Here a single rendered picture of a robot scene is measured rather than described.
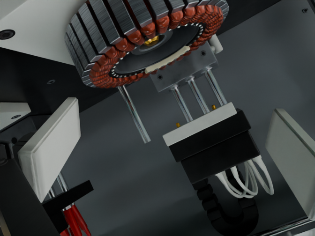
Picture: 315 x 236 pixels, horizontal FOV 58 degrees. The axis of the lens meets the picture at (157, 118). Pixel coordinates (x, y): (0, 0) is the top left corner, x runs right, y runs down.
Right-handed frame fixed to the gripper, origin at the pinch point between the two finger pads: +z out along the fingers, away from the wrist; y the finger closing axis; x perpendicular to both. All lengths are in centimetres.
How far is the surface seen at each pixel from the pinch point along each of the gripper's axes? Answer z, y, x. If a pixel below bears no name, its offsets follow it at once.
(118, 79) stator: 4.9, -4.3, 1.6
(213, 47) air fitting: 16.1, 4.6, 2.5
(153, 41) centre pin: 4.0, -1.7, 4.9
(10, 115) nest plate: 10.2, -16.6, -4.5
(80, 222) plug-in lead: 13.0, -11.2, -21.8
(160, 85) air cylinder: 14.8, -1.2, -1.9
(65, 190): 14.3, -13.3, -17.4
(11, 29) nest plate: -0.3, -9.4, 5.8
